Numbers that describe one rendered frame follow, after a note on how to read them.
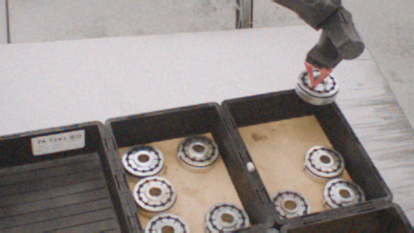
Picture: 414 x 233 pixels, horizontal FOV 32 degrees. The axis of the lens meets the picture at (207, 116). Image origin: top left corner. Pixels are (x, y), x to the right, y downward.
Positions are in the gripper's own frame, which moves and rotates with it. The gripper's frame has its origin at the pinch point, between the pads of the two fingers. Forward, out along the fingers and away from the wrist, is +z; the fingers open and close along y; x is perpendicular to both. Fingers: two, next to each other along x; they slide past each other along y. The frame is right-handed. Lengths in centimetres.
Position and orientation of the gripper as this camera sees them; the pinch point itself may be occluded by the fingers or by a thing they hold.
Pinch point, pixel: (319, 78)
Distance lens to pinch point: 177.3
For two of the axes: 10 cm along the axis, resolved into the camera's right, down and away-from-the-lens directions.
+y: 5.6, -5.3, 6.3
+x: -8.1, -4.8, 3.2
